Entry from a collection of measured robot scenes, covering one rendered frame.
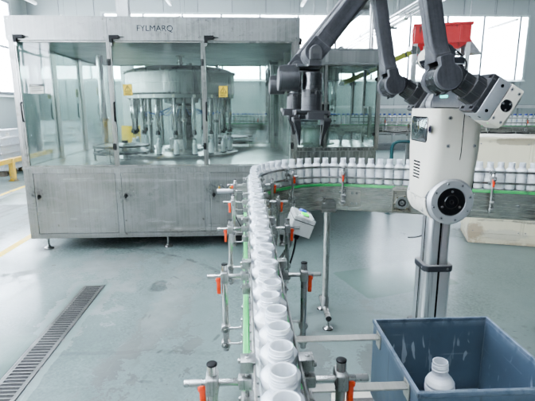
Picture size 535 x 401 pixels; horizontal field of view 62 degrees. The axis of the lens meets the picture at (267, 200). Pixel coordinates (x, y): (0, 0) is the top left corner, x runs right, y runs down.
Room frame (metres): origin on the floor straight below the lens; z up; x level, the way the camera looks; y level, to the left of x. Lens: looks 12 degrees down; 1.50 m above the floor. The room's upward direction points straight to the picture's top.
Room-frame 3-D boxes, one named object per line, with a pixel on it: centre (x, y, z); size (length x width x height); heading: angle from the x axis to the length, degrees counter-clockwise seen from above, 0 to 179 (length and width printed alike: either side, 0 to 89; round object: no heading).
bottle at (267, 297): (0.76, 0.00, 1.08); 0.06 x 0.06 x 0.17
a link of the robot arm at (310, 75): (1.29, -0.12, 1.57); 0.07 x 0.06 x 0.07; 96
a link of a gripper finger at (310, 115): (1.29, -0.14, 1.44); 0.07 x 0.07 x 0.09; 3
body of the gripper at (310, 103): (1.29, -0.13, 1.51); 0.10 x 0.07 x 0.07; 93
